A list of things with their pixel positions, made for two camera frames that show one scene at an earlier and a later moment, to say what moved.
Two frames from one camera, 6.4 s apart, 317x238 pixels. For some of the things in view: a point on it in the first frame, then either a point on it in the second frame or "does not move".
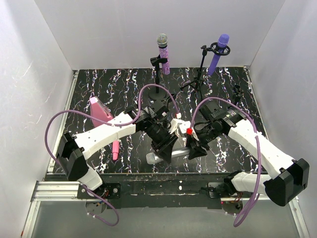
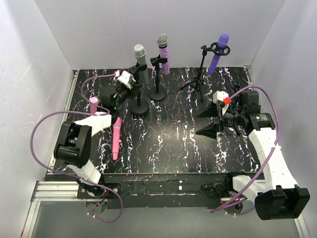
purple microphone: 223,41 does not move
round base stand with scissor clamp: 169,98 → 138,107
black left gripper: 164,142 → 131,88
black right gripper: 195,144 → 220,120
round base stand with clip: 156,93 does not move
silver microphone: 152,158 → 139,53
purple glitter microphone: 162,41 does not move
